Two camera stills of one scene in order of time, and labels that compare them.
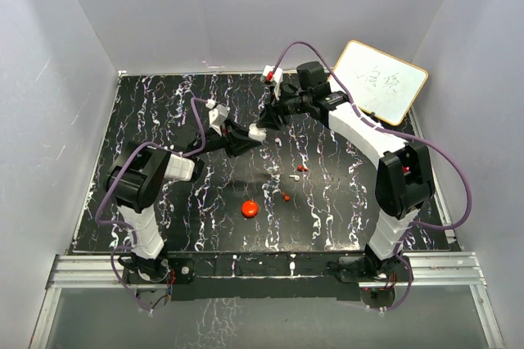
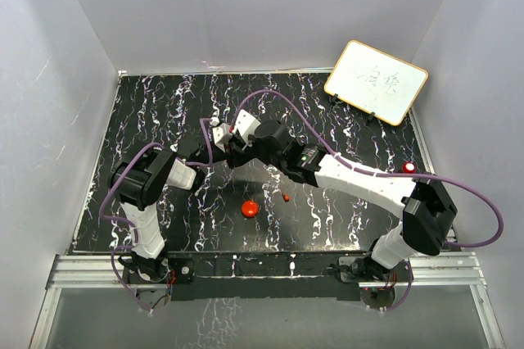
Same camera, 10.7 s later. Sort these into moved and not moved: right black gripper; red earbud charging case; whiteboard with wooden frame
Moved: right black gripper
Not moved: whiteboard with wooden frame; red earbud charging case
